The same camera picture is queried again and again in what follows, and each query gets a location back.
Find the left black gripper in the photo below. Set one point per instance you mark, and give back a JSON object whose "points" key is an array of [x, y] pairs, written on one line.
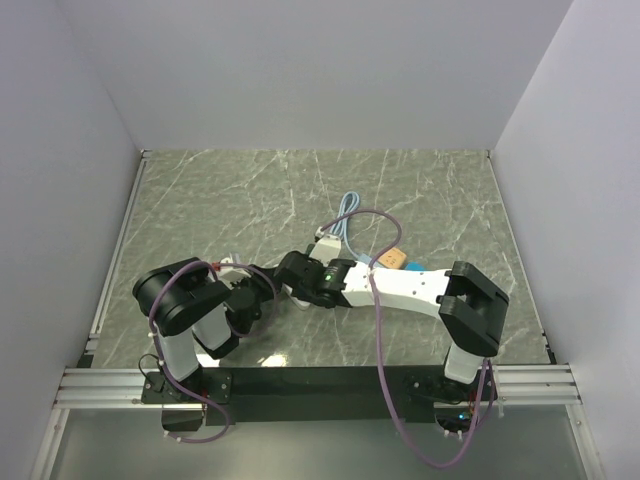
{"points": [[261, 281]]}

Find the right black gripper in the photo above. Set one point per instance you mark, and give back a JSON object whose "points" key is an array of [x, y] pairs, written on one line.
{"points": [[312, 261]]}

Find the wooden cube plug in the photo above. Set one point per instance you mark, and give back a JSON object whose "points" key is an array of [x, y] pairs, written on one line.
{"points": [[393, 255]]}

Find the white triangular power strip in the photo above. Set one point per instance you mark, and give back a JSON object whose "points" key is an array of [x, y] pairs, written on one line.
{"points": [[303, 305]]}

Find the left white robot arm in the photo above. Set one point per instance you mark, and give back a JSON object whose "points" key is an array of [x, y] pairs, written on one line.
{"points": [[211, 305]]}

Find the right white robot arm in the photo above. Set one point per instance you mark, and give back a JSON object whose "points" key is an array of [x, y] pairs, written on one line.
{"points": [[471, 306]]}

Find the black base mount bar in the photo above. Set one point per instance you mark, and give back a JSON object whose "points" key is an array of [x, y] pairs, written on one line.
{"points": [[271, 394]]}

